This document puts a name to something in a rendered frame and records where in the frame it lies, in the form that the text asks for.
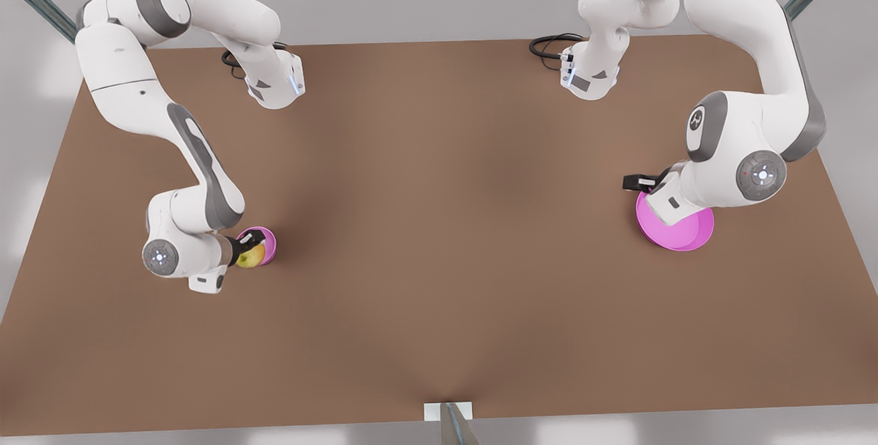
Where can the yellow green apple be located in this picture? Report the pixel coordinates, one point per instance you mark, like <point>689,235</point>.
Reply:
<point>252,258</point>

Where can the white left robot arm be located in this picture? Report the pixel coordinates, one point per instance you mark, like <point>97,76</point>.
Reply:
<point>748,54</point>

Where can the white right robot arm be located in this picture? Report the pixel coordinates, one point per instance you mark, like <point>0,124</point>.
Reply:
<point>123,81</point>

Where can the pink bowl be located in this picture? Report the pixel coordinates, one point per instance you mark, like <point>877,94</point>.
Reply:
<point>268,245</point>

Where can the pink plate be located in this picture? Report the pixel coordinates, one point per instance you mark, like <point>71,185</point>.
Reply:
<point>679,231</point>

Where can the white post foot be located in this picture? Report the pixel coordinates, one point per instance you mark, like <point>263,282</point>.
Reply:
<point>432,411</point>

